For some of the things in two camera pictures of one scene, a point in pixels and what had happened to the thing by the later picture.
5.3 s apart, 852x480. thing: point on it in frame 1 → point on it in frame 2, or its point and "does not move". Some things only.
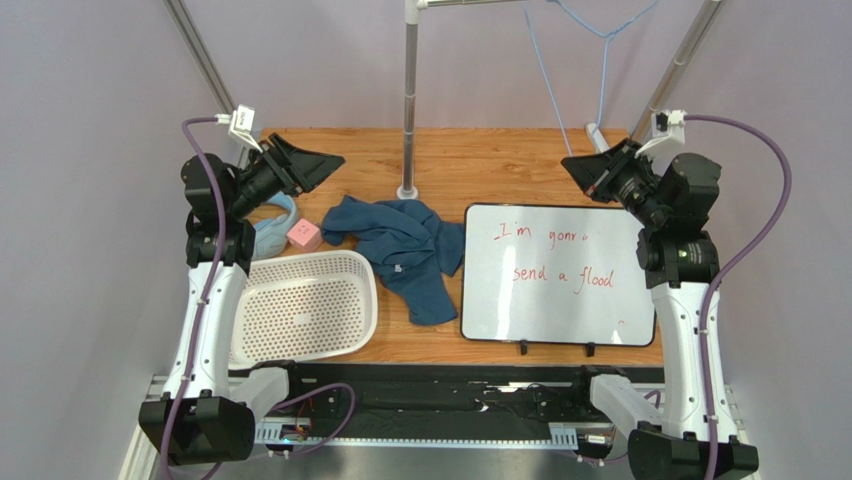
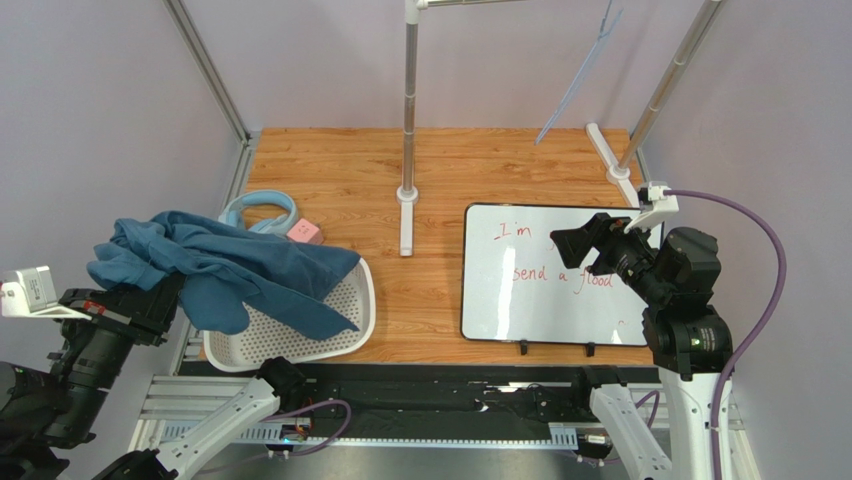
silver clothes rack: x=677 y=70 does not move
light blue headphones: x=271 y=233 does not move
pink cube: x=304 y=236 does not move
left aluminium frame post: x=201 y=55 does not move
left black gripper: x=294 y=169 → x=145 y=313
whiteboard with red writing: x=554 y=274 does not move
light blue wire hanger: x=607 y=41 → x=577 y=76
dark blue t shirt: x=409 y=247 → x=231 y=277
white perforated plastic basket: x=303 y=306 does not move
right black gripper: x=616 y=172 → x=613 y=242
